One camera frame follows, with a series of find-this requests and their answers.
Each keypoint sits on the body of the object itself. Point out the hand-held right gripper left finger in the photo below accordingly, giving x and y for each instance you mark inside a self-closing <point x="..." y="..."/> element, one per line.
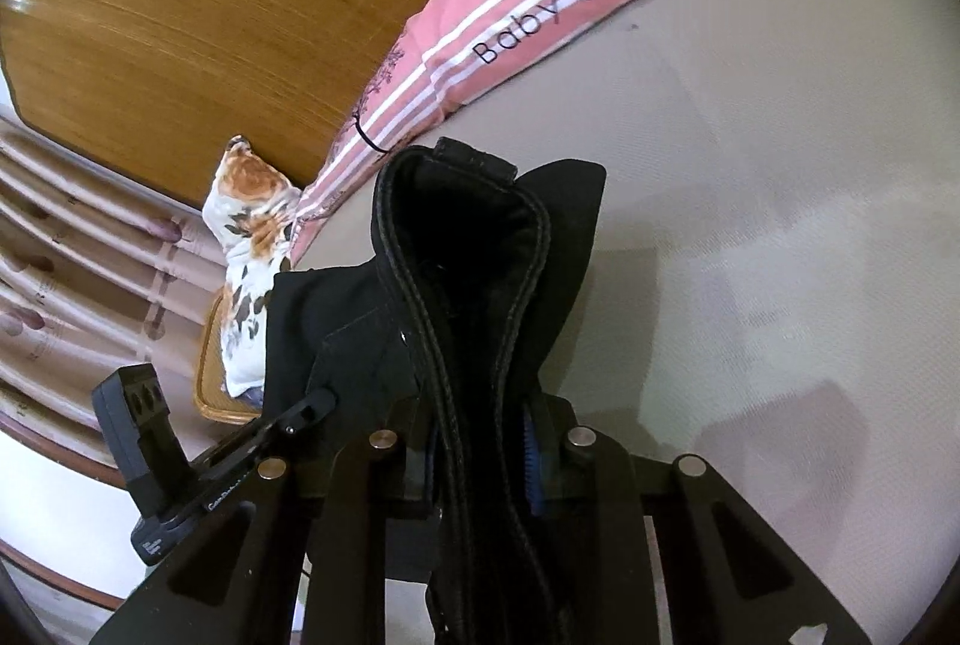
<point x="409" y="465"/>

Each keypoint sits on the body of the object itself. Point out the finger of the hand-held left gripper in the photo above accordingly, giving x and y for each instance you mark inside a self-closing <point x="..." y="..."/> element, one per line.
<point x="307" y="409"/>

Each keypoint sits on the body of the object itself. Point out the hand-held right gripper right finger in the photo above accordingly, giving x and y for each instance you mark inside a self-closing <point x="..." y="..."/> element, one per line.
<point x="534" y="465"/>

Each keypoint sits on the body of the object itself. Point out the black pants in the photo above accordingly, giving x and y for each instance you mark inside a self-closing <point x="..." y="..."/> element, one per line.
<point x="465" y="255"/>

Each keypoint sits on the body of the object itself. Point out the rattan chair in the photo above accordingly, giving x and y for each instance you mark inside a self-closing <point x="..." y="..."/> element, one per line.
<point x="217" y="409"/>

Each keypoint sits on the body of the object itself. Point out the beige pleated curtain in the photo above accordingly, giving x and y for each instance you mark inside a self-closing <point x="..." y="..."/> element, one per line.
<point x="75" y="255"/>

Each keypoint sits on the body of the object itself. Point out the floral pillow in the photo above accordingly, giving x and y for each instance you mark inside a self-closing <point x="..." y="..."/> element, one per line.
<point x="247" y="225"/>

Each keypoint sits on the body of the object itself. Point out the bed with beige sheet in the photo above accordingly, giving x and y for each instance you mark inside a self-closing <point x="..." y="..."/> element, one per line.
<point x="750" y="202"/>

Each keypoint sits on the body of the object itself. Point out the wooden headboard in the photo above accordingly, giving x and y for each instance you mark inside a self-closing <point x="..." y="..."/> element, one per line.
<point x="187" y="15"/>

